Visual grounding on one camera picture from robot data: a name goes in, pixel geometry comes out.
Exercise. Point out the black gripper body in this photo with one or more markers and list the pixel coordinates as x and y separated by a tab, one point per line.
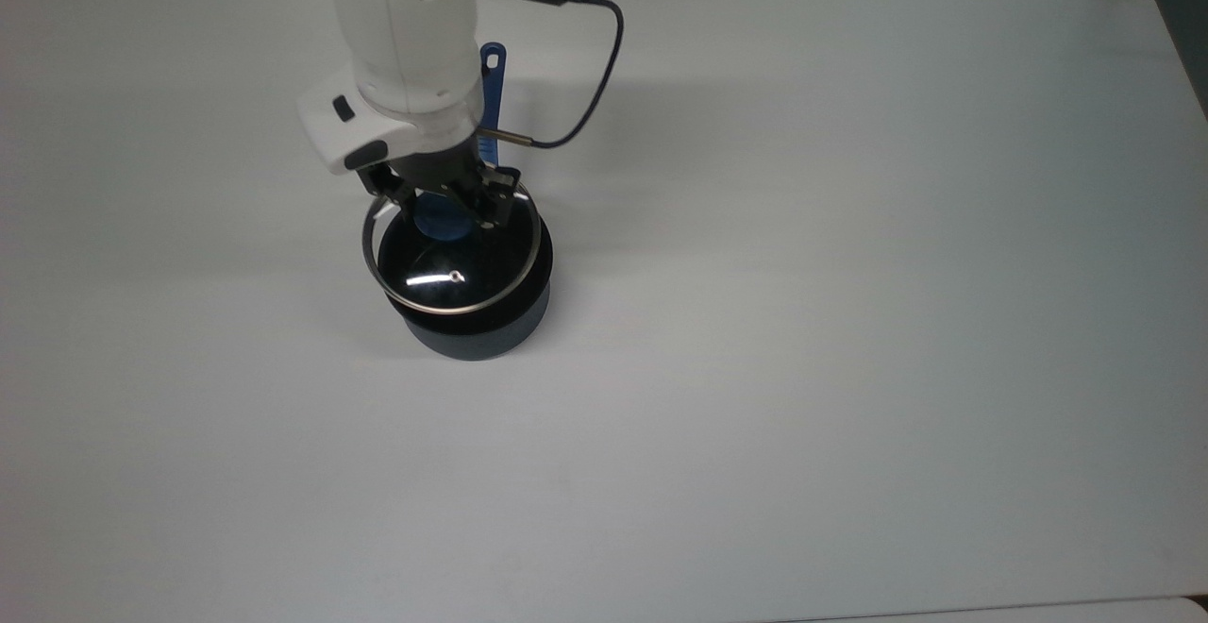
442	170

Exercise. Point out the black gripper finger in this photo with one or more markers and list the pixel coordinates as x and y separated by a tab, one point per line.
496	200
389	191

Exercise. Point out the glass lid with blue knob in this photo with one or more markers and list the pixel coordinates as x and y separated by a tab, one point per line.
444	274

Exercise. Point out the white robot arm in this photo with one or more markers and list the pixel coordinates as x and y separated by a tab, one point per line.
406	28

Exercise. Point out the dark blue saucepan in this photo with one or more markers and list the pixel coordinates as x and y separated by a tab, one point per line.
477	335

